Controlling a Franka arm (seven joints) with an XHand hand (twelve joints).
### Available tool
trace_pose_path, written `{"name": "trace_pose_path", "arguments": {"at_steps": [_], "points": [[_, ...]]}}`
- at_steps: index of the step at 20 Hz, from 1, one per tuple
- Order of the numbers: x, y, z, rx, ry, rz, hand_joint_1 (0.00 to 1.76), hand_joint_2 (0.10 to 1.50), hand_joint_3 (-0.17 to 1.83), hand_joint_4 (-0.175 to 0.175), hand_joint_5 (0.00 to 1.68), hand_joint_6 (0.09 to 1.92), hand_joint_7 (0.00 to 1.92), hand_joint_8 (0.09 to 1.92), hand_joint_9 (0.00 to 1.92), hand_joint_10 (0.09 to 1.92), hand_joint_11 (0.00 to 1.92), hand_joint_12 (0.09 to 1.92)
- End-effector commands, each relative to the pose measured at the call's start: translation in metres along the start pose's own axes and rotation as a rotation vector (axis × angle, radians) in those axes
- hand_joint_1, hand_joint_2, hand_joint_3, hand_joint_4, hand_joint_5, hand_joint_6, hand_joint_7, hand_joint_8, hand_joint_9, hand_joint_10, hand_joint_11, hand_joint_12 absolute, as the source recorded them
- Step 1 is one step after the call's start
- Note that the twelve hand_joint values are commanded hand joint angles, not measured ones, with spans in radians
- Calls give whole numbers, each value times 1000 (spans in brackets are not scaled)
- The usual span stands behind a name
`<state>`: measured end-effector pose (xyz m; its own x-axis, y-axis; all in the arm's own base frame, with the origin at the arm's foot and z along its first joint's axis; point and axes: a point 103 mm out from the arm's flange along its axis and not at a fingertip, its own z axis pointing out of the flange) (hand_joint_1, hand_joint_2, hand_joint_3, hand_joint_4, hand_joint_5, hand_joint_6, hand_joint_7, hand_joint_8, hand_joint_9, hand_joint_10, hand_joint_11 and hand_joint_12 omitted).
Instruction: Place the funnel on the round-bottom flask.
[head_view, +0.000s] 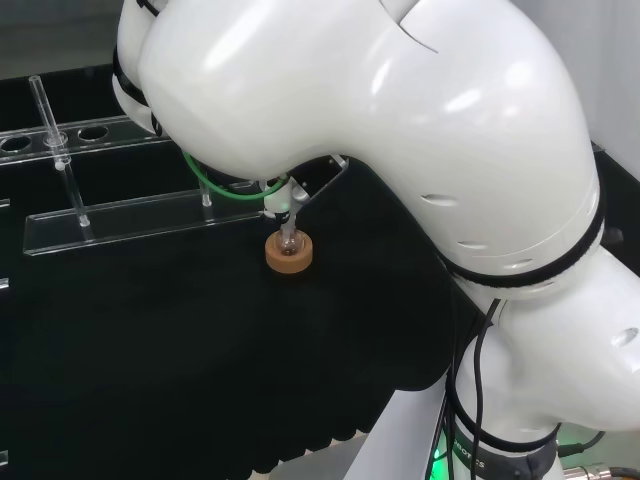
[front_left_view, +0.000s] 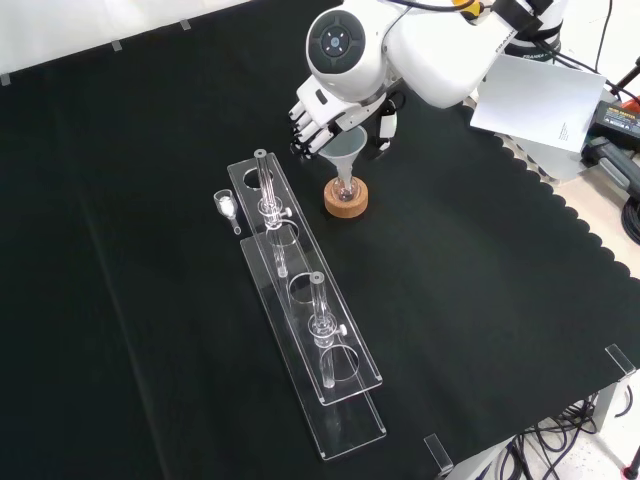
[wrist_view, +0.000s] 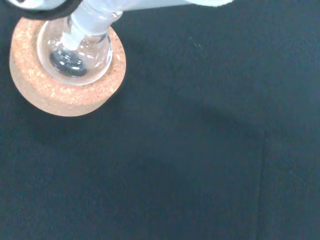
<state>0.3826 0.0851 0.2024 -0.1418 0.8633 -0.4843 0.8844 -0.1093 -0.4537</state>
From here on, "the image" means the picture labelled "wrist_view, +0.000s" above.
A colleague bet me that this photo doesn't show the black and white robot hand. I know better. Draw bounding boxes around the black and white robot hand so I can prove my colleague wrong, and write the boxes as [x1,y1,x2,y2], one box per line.
[0,0,82,21]

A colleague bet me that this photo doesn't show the glass round-bottom flask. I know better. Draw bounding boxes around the glass round-bottom flask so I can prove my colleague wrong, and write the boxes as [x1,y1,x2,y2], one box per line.
[36,0,123,86]

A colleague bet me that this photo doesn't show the black bench cloth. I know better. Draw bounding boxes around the black bench cloth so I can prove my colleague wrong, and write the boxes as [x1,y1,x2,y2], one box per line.
[0,0,320,240]

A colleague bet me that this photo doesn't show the cork ring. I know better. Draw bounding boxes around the cork ring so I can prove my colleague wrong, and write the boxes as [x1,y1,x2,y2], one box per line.
[9,17,127,118]

